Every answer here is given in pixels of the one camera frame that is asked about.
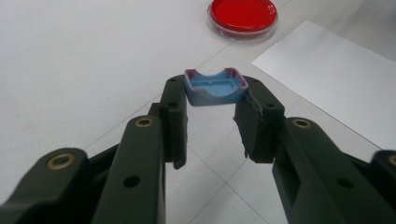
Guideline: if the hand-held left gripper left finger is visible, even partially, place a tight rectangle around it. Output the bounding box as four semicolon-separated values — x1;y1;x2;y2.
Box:
92;74;190;224

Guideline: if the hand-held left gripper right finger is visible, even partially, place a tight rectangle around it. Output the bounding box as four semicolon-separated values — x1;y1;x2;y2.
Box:
233;75;396;224

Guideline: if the white paper sheet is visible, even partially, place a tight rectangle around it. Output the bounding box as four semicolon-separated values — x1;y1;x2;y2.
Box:
251;20;396;151

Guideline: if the blue stamp cap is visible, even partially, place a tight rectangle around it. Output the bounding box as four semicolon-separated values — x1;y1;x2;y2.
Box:
184;67;249;107

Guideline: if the red round ink dish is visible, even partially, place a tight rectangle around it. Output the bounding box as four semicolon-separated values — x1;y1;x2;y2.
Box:
206;0;279;42

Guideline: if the white board mat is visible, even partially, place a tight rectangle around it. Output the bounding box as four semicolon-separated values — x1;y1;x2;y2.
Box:
0;0;396;224

